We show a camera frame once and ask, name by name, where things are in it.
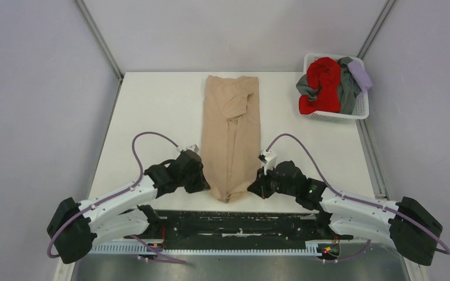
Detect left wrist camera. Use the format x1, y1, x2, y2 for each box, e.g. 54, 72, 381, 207
177, 144, 199, 154

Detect lilac t shirt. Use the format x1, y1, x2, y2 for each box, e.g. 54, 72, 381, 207
347, 60, 373, 91

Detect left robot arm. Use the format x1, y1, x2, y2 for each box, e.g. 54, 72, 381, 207
46, 149, 210, 264

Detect white slotted cable duct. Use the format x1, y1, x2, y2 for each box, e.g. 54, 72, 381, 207
89, 241, 335, 258

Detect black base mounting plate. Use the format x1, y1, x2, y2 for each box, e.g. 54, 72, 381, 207
139, 210, 337, 250

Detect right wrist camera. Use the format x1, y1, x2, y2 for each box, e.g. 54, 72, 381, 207
258, 150, 277, 175

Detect left corner wall profile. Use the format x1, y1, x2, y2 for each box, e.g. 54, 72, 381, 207
73, 0, 124, 84

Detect red t shirt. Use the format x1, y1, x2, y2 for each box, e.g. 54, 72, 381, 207
298, 57, 341, 115

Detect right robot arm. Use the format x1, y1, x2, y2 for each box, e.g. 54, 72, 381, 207
248, 161, 443, 266

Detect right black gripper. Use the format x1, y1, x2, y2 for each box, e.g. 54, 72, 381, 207
248, 165, 298, 200

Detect white plastic laundry basket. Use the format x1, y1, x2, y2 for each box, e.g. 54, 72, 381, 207
304, 53, 369, 122

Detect corner wall profile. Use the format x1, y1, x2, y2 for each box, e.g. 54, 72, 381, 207
357, 0, 398, 60
73, 0, 124, 84

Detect grey t shirt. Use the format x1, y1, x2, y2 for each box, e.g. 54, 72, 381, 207
296, 56, 361, 114

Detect right corner wall profile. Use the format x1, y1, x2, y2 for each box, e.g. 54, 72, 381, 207
357, 0, 398, 60

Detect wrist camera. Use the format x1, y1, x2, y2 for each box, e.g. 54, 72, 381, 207
177, 144, 199, 154
258, 150, 277, 175

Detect beige t shirt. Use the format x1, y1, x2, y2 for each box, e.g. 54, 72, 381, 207
201, 76, 261, 203

